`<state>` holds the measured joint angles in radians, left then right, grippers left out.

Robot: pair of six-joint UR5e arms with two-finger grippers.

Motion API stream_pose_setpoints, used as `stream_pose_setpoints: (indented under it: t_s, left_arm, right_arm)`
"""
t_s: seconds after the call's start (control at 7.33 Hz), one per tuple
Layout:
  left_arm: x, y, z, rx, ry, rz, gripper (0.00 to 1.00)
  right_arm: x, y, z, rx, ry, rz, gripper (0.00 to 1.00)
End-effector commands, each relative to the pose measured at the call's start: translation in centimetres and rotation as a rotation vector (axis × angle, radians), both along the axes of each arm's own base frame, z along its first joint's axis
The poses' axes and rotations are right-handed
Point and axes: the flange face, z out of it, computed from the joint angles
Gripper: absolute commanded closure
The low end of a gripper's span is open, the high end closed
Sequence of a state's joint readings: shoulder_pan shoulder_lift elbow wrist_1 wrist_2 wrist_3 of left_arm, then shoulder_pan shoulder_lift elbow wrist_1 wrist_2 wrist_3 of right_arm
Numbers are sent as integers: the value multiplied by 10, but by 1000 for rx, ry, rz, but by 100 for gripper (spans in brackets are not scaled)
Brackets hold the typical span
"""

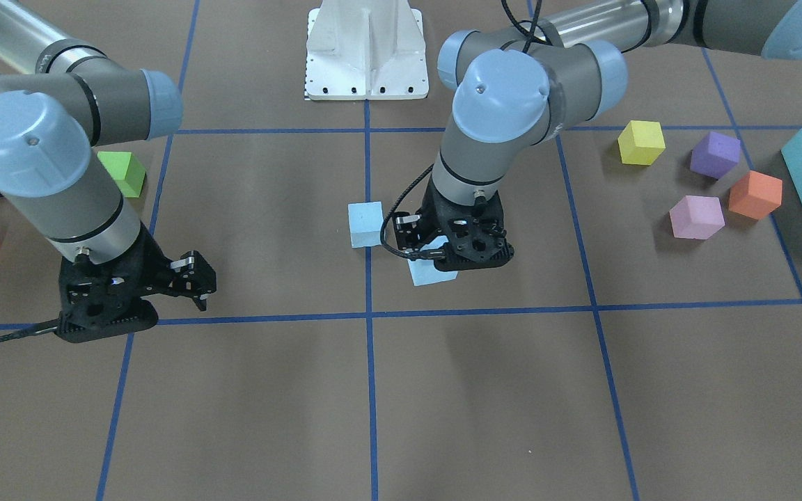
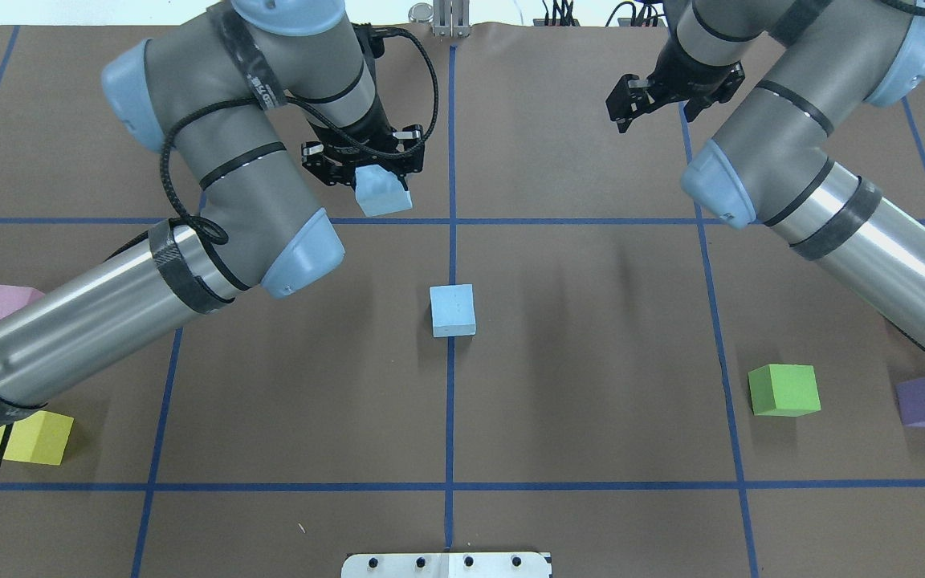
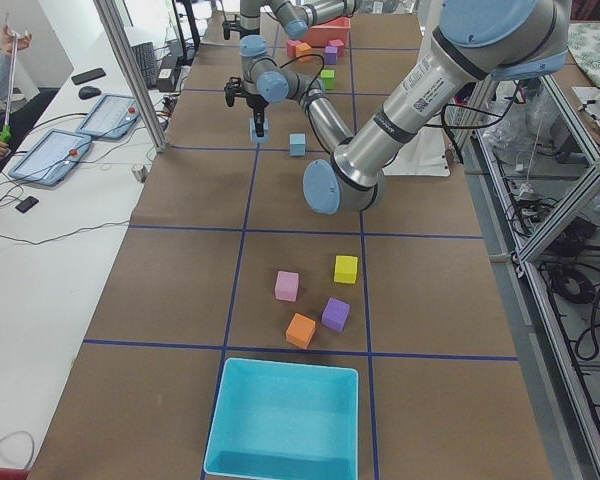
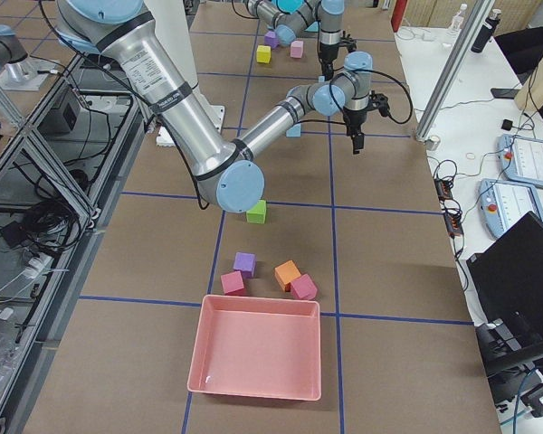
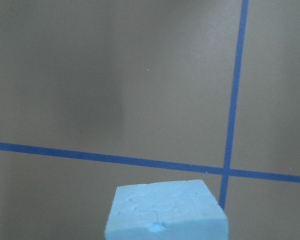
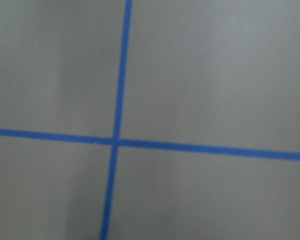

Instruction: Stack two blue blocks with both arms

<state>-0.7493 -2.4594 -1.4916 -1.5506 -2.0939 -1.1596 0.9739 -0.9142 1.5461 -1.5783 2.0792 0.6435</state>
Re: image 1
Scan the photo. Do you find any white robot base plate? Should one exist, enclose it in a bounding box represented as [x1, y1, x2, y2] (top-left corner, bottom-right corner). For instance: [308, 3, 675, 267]
[304, 1, 430, 101]

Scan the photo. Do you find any yellow foam block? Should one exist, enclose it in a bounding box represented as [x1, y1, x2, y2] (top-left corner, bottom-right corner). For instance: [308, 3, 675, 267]
[617, 120, 666, 167]

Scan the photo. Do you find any light pink foam block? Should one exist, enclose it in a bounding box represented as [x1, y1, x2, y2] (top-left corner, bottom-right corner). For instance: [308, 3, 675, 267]
[668, 196, 725, 240]

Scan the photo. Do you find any green foam block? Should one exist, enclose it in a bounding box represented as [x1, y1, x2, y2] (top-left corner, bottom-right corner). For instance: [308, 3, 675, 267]
[97, 151, 147, 198]

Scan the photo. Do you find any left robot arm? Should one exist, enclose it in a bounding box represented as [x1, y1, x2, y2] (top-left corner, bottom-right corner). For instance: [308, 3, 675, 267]
[381, 1, 802, 272]

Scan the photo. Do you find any light blue block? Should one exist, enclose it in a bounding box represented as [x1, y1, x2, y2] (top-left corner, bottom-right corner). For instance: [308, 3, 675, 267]
[347, 202, 383, 248]
[408, 259, 458, 287]

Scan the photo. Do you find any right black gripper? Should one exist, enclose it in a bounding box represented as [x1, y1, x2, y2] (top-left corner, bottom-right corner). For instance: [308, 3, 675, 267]
[57, 226, 217, 343]

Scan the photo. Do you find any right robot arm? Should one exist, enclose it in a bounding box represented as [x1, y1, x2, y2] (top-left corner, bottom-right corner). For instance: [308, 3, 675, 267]
[0, 1, 217, 343]

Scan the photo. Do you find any purple block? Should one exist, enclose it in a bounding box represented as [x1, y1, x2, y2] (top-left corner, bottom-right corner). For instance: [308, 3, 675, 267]
[689, 132, 741, 180]

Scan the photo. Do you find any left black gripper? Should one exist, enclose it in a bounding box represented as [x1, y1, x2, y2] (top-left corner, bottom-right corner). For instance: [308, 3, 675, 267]
[393, 183, 514, 272]

